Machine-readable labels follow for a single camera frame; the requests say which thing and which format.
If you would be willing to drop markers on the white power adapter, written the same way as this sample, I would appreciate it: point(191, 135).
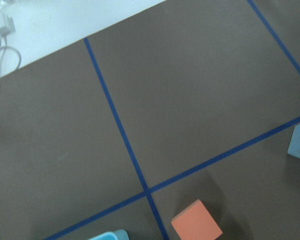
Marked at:
point(6, 24)

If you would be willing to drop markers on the orange foam block left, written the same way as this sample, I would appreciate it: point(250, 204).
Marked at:
point(196, 223)

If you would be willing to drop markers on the blue plastic tray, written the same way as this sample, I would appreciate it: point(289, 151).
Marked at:
point(112, 235)

